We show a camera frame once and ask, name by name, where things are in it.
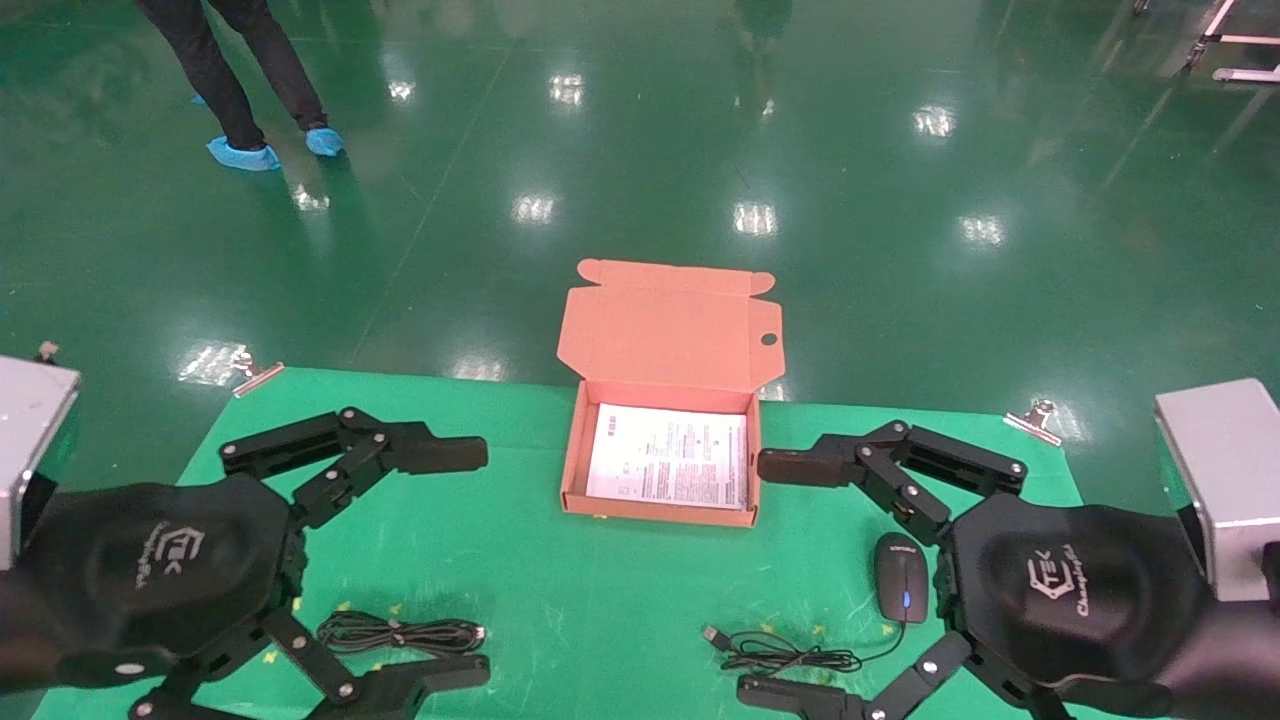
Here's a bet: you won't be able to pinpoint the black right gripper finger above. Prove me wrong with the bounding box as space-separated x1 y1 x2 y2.
737 630 1063 720
757 420 1029 547

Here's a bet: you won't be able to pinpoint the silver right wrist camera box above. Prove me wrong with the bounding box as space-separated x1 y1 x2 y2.
1154 378 1280 603

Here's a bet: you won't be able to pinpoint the white metal rack frame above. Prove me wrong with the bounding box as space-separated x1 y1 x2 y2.
1185 0 1280 84

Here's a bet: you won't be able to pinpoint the black data cable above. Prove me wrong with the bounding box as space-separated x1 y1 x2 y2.
317 610 488 656

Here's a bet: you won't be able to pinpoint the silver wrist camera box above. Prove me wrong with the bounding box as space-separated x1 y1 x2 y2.
1154 378 1280 603
0 355 82 571

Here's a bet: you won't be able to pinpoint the person legs black trousers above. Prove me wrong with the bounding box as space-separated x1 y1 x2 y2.
135 0 329 151

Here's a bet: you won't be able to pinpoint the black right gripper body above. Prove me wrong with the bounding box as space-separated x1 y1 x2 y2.
933 492 1280 720

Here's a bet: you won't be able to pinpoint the silver binder clip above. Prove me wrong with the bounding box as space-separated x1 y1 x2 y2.
231 347 286 398
1003 399 1063 447

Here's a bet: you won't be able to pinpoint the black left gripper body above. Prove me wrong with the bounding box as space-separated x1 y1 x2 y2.
0 475 307 693

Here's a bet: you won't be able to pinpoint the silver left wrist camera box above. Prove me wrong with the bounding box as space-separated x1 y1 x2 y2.
0 355 82 571

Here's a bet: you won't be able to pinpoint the white printed paper sheet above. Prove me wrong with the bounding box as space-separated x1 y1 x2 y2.
585 403 749 511

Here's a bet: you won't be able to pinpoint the orange cardboard box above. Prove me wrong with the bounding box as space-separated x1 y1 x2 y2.
556 258 786 528

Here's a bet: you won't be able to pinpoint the black wired computer mouse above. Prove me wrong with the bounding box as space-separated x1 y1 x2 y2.
702 533 930 674

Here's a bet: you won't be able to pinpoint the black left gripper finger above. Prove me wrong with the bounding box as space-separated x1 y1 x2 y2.
220 407 490 531
130 610 492 720

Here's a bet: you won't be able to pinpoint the green table mat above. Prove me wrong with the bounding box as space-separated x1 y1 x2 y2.
30 367 1173 720

